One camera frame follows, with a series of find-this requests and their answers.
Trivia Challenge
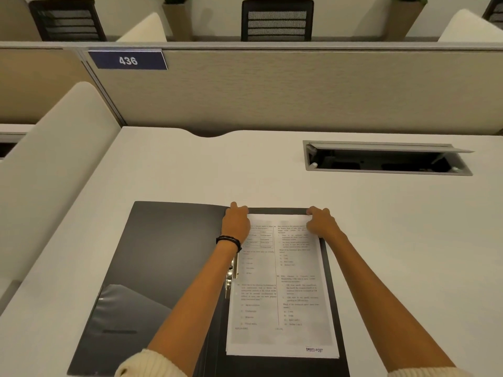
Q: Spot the person's right forearm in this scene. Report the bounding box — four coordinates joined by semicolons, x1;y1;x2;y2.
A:
324;230;456;373

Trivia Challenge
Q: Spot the wide beige partition panel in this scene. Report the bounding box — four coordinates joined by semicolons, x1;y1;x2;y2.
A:
80;42;503;136

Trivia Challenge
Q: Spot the person's left forearm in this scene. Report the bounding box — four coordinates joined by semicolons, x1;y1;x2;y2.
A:
147;241;243;364

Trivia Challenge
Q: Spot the black folder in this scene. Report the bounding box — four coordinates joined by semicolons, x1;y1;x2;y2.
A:
67;201;351;377

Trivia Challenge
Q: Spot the blue number sign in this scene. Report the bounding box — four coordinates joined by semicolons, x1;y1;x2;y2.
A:
87;50;169;71

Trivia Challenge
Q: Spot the glass-topped tan partition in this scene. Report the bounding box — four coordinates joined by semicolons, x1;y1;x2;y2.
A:
0;0;42;42

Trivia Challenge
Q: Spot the black wristband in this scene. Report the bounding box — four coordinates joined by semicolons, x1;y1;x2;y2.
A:
215;235;243;254

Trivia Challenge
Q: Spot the broad-leaf potted plant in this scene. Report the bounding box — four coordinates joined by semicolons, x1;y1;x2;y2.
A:
155;0;193;42

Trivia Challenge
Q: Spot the person's left hand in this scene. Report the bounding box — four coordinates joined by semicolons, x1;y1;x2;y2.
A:
221;201;252;246

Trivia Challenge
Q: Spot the small-leaf potted plant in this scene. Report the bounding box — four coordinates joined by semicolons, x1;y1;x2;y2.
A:
383;0;428;42

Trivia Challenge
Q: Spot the white rounded side divider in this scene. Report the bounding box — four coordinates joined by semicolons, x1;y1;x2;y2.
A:
116;12;169;43
437;8;503;43
0;82;123;281

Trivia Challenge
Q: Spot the black mesh chair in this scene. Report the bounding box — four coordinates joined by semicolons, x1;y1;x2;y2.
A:
28;0;107;42
240;0;315;42
482;0;503;30

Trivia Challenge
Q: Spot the person's right hand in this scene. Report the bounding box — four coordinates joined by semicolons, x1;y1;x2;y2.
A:
306;206;346;242

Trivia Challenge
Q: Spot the white printed paper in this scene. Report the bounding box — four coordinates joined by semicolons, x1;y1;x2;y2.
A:
225;214;340;360

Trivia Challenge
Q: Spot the grey desk cable box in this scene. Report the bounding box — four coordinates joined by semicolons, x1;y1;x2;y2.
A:
302;140;475;177
0;131;28;160

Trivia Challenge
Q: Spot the tan partition panel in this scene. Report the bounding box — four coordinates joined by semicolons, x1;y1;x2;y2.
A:
0;42;99;125

